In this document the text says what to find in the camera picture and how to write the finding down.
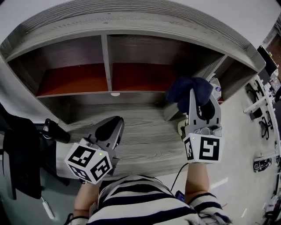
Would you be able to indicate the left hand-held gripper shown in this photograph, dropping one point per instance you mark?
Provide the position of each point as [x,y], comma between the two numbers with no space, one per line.
[83,158]

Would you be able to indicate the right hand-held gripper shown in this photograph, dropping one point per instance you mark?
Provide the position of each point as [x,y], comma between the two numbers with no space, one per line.
[208,149]

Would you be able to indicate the dark blue cloth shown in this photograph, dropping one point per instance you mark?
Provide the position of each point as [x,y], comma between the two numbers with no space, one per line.
[182,92]

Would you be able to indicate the grey wooden shelf unit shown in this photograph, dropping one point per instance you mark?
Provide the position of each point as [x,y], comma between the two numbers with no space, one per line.
[87,26]

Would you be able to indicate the person's left forearm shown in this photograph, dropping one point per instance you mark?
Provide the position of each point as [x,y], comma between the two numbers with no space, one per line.
[84,197]

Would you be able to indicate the person's right forearm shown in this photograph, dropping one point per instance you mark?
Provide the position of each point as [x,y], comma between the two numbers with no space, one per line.
[197,180]

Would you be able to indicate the white tissue pack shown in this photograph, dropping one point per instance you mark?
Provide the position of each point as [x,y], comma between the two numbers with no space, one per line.
[217,88]

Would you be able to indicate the dark shaker water bottle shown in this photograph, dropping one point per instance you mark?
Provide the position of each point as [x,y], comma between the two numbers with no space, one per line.
[57,133]

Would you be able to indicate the black swivel chair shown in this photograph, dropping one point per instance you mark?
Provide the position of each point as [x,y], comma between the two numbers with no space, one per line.
[266,125]
[255,92]

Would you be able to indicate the black and white floor device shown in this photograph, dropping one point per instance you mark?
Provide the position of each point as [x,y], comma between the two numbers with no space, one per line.
[262,164]

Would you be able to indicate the person's striped shirt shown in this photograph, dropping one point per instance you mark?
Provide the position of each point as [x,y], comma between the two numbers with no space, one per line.
[142,204]

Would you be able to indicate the small blue device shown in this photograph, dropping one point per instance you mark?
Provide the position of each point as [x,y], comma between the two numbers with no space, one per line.
[180,195]

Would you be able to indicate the black office chair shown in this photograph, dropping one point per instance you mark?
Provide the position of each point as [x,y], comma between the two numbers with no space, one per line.
[19,153]

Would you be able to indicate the white power strip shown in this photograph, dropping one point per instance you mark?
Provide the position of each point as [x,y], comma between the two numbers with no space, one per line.
[47,208]

